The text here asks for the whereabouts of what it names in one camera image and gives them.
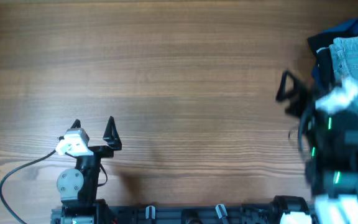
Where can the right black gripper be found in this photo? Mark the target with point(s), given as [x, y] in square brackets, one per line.
[307, 99]

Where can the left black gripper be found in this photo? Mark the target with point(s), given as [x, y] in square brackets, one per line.
[109, 135]

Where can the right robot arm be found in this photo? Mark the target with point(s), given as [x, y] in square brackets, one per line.
[327, 140]

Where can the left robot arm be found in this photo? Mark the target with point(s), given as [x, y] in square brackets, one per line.
[78, 186]

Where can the black garment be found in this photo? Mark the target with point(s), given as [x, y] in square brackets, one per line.
[330, 63]

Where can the dark blue garment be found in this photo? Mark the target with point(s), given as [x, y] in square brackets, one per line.
[350, 25]

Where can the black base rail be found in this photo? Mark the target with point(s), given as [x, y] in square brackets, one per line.
[244, 214]

